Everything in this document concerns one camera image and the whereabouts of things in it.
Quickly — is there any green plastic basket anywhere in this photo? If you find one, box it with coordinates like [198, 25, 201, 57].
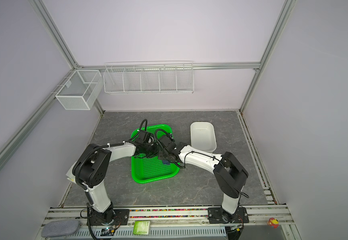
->
[130, 123, 181, 184]

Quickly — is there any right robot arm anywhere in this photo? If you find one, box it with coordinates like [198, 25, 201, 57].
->
[156, 135, 249, 225]

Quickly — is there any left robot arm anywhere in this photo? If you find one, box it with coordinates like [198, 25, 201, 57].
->
[66, 130, 158, 225]

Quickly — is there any white ceramic dish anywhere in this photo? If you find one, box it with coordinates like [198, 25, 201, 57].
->
[190, 122, 217, 153]

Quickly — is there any tissue pack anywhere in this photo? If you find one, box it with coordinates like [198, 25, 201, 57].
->
[66, 166, 76, 184]

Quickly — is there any white mesh box basket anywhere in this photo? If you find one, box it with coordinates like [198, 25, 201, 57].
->
[56, 70, 104, 111]

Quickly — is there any grey cloth pad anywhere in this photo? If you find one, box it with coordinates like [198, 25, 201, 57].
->
[41, 220, 80, 238]

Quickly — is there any white wire shelf rack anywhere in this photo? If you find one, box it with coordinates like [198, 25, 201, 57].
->
[104, 61, 195, 94]

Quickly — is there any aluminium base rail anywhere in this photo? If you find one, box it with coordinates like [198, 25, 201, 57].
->
[42, 205, 301, 240]

